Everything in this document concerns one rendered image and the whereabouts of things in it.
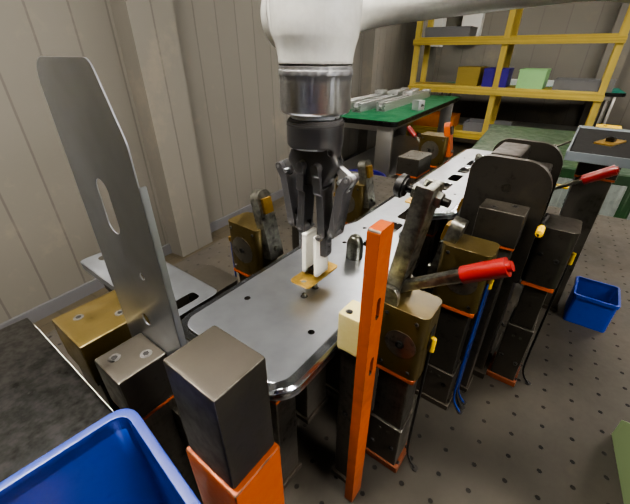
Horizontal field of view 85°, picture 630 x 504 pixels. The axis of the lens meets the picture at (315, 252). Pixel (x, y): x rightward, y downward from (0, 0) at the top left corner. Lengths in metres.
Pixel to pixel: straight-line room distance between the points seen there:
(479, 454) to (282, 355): 0.46
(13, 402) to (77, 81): 0.33
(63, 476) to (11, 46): 2.18
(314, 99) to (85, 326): 0.38
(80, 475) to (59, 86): 0.26
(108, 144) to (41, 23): 2.11
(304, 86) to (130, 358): 0.34
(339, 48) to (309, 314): 0.35
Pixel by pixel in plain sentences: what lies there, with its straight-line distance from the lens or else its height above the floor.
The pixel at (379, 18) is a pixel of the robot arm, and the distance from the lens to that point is 0.62.
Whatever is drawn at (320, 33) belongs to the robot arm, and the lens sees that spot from 0.42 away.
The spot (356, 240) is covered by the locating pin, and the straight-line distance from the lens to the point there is 0.64.
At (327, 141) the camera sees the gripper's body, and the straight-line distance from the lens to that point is 0.45.
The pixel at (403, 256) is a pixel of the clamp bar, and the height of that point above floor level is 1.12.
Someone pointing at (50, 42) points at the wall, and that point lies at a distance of 2.40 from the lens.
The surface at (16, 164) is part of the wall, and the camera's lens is 2.33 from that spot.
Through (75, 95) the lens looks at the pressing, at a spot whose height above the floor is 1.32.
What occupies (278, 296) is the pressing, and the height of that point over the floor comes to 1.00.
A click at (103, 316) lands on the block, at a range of 0.51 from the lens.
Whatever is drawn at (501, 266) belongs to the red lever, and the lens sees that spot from 0.42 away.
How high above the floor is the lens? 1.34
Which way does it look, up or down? 30 degrees down
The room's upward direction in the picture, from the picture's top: straight up
